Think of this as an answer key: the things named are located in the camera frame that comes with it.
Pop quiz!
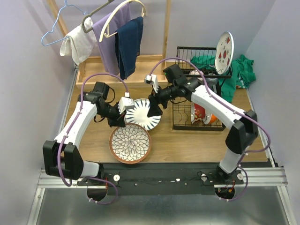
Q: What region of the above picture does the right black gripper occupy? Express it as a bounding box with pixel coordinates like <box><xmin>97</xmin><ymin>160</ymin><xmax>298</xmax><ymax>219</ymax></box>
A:
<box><xmin>146</xmin><ymin>84</ymin><xmax>178</xmax><ymax>118</ymax></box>

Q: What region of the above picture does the blue striped white plate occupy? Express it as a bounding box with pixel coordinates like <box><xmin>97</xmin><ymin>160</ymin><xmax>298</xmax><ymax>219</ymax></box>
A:
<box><xmin>124</xmin><ymin>98</ymin><xmax>161</xmax><ymax>131</ymax></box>

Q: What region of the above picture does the brown flower pattern plate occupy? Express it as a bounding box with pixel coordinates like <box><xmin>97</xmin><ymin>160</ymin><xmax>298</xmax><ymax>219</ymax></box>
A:
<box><xmin>109</xmin><ymin>123</ymin><xmax>151</xmax><ymax>164</ymax></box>

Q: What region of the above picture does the white bowl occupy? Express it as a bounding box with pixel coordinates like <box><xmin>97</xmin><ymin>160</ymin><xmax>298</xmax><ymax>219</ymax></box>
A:
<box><xmin>190</xmin><ymin>102</ymin><xmax>205</xmax><ymax>124</ymax></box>

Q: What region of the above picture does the pink ceramic mug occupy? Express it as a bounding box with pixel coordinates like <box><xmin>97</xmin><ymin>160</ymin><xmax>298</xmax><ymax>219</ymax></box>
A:
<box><xmin>189</xmin><ymin>70</ymin><xmax>203</xmax><ymax>76</ymax></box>

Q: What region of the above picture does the orange bowl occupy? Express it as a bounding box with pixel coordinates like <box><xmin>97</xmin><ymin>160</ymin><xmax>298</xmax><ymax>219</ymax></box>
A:
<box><xmin>203</xmin><ymin>113</ymin><xmax>218</xmax><ymax>125</ymax></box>

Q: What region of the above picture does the grey ceramic mug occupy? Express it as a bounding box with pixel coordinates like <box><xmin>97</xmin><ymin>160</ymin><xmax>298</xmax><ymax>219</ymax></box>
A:
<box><xmin>206</xmin><ymin>77</ymin><xmax>218</xmax><ymax>93</ymax></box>

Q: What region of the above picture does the black wire dish rack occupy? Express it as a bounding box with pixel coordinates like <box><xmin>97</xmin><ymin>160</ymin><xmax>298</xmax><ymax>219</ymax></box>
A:
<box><xmin>172</xmin><ymin>46</ymin><xmax>233</xmax><ymax>132</ymax></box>

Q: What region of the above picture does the watermelon pattern white plate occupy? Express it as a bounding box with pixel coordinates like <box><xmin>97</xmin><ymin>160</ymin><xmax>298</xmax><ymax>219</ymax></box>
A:
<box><xmin>214</xmin><ymin>31</ymin><xmax>234</xmax><ymax>75</ymax></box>

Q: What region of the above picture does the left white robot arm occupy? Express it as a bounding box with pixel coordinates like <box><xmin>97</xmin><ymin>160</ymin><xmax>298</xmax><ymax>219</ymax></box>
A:
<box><xmin>43</xmin><ymin>82</ymin><xmax>125</xmax><ymax>185</ymax></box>

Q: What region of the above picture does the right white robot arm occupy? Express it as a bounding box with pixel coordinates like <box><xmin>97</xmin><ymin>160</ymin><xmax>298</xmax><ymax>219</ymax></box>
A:
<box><xmin>144</xmin><ymin>64</ymin><xmax>258</xmax><ymax>184</ymax></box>

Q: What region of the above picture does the wooden clothes rack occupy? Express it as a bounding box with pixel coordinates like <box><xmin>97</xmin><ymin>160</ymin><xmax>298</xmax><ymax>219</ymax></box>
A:
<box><xmin>46</xmin><ymin>0</ymin><xmax>172</xmax><ymax>90</ymax></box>

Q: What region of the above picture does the purple cloth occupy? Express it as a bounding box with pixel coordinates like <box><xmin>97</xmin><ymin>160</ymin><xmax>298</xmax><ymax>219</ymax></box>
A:
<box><xmin>92</xmin><ymin>3</ymin><xmax>131</xmax><ymax>75</ymax></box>

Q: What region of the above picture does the white cloth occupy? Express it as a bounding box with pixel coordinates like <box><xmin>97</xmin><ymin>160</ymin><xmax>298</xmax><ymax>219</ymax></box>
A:
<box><xmin>60</xmin><ymin>24</ymin><xmax>97</xmax><ymax>66</ymax></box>

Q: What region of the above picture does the dark blue cloth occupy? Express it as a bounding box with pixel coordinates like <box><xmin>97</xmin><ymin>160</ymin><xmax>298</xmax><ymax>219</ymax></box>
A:
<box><xmin>115</xmin><ymin>16</ymin><xmax>143</xmax><ymax>80</ymax></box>

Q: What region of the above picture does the cream hanger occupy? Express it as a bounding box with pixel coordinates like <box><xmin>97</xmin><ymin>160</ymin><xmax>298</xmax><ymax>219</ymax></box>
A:
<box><xmin>98</xmin><ymin>0</ymin><xmax>147</xmax><ymax>43</ymax></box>

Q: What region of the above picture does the green t-shirt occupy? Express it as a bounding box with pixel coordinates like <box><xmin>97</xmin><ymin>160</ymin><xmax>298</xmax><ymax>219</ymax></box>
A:
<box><xmin>191</xmin><ymin>54</ymin><xmax>256</xmax><ymax>103</ymax></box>

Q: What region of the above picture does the grey hanger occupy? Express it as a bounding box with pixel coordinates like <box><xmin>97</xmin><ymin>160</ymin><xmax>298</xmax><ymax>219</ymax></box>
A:
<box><xmin>81</xmin><ymin>0</ymin><xmax>114</xmax><ymax>33</ymax></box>

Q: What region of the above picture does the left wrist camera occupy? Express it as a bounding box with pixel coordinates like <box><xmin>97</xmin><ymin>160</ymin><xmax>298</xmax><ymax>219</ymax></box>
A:
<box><xmin>118</xmin><ymin>92</ymin><xmax>134</xmax><ymax>114</ymax></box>

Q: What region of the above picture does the black mounting base rail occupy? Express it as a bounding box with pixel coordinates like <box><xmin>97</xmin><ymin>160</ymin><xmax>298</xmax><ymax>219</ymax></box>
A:
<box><xmin>37</xmin><ymin>161</ymin><xmax>288</xmax><ymax>196</ymax></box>

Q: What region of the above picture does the blue wire hanger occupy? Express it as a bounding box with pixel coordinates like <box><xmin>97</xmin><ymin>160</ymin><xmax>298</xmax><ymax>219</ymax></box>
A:
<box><xmin>41</xmin><ymin>0</ymin><xmax>88</xmax><ymax>47</ymax></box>

